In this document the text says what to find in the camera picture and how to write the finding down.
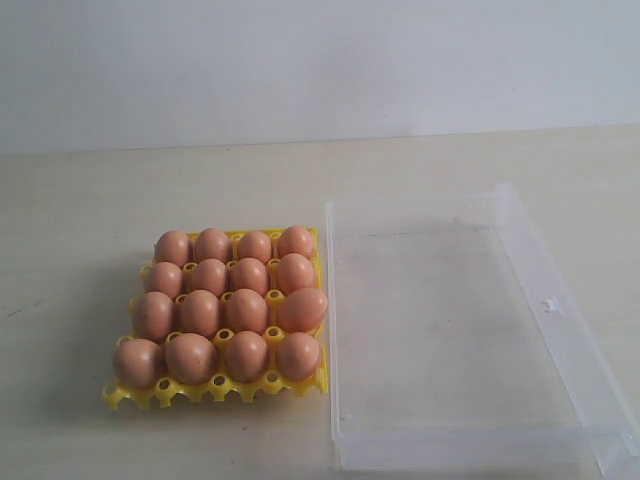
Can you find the brown egg four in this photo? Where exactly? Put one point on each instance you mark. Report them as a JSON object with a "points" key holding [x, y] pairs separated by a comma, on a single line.
{"points": [[296, 239]]}

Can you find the brown egg sixteen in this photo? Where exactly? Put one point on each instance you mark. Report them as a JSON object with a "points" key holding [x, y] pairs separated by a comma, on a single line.
{"points": [[294, 272]]}

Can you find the brown egg three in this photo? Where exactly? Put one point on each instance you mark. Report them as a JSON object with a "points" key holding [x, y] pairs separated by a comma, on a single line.
{"points": [[255, 244]]}

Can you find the brown egg thirteen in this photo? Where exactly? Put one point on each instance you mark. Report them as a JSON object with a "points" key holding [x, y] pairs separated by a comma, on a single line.
{"points": [[303, 310]]}

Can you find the brown egg eleven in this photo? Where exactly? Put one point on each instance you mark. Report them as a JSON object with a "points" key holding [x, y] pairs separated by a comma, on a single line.
{"points": [[250, 273]]}

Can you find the brown egg ten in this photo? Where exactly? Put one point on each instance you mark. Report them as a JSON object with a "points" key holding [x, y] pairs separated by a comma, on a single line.
{"points": [[247, 310]]}

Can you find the brown egg two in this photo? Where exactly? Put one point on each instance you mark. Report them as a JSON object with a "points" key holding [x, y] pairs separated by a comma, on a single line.
{"points": [[213, 243]]}

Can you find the brown egg fourteen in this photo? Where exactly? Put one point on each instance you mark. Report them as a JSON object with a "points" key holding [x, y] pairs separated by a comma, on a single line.
{"points": [[209, 275]]}

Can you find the brown egg fifteen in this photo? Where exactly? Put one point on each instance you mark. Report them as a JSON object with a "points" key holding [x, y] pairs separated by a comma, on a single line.
{"points": [[298, 356]]}

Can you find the brown egg twelve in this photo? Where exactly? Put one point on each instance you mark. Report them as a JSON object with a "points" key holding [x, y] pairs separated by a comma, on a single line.
{"points": [[247, 356]]}

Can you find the brown egg nine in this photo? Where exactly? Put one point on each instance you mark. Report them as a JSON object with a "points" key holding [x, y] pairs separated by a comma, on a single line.
{"points": [[200, 313]]}

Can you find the brown egg one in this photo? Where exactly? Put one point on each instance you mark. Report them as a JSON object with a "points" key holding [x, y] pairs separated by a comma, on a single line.
{"points": [[174, 247]]}

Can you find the brown egg eight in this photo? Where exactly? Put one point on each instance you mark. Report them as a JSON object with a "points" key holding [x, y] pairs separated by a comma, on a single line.
{"points": [[166, 278]]}

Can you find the brown egg six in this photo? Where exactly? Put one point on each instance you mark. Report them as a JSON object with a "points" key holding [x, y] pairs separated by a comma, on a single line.
{"points": [[191, 358]]}

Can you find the brown egg seven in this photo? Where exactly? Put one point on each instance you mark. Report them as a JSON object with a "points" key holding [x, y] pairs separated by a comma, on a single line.
{"points": [[153, 316]]}

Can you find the brown egg five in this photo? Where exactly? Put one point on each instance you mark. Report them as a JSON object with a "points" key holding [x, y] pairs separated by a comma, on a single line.
{"points": [[139, 363]]}

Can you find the yellow plastic egg tray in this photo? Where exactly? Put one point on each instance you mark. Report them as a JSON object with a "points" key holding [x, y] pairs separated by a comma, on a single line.
{"points": [[167, 388]]}

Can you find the clear plastic container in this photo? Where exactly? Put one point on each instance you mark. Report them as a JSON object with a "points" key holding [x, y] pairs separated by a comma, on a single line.
{"points": [[441, 355]]}

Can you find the small white plastic clip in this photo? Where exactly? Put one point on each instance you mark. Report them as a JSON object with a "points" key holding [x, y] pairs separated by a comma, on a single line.
{"points": [[551, 306]]}

